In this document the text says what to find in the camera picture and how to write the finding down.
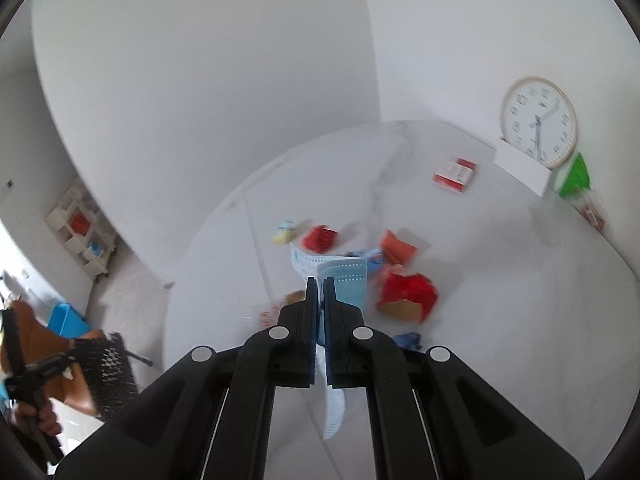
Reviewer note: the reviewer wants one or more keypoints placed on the red and white packet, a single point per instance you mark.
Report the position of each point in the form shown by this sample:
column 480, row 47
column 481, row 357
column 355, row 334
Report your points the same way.
column 592, row 212

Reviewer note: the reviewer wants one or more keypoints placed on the red and white box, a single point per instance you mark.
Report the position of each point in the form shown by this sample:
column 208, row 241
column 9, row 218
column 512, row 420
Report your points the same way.
column 455, row 174

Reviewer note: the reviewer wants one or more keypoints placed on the blue and yellow paper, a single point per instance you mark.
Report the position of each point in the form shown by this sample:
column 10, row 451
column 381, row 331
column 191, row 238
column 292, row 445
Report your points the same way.
column 284, row 232

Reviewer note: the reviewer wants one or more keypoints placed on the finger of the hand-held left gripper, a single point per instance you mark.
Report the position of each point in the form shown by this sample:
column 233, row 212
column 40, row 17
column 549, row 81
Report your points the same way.
column 50, row 366

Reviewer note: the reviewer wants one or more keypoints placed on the orange-red crumpled paper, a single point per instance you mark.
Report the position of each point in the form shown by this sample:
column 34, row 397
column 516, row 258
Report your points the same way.
column 397, row 247

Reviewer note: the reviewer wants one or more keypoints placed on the white card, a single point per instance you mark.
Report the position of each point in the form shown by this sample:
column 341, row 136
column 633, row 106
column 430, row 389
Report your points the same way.
column 522, row 165

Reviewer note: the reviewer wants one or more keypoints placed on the large red snack bag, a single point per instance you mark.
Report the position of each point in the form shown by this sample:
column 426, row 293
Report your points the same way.
column 405, row 290

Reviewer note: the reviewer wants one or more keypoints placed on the blue face mask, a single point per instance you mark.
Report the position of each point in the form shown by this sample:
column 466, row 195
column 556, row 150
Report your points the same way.
column 350, row 280

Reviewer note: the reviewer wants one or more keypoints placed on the red crumpled paper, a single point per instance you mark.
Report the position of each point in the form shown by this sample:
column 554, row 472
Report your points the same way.
column 320, row 239

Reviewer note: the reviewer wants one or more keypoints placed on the blue plastic bin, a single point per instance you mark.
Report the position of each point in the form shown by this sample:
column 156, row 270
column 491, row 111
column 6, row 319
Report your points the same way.
column 67, row 320

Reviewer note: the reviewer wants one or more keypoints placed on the green plastic bag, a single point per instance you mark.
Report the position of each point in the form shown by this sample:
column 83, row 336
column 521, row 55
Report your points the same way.
column 576, row 177

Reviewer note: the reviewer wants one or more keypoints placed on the round white wall clock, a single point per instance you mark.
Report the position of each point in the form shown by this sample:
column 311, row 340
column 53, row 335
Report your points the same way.
column 537, row 120

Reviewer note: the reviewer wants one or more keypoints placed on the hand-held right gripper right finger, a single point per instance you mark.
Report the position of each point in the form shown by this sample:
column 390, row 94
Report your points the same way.
column 327, row 312

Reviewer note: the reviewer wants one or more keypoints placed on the orange-brown chair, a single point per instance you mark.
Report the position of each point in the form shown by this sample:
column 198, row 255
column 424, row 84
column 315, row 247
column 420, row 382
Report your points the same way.
column 35, row 330

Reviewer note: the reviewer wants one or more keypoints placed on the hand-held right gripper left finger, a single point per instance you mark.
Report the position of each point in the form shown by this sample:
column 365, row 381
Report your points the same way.
column 312, row 312

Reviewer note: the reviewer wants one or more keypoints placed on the blue snack wrapper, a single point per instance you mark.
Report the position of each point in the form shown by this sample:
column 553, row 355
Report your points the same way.
column 372, row 255

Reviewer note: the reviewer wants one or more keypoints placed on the person's left hand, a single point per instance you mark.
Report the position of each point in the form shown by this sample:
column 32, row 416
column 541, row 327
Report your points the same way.
column 47, row 417

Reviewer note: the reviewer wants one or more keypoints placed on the white shelf cart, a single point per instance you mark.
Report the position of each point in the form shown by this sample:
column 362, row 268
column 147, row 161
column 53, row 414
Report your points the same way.
column 80, row 230

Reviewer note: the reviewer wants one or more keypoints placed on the small red wrapper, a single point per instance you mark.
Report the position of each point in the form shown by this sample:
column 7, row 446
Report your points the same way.
column 267, row 318

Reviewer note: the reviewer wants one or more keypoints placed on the small blue wrapper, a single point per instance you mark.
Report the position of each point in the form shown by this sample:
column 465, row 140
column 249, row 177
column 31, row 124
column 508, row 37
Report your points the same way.
column 407, row 341

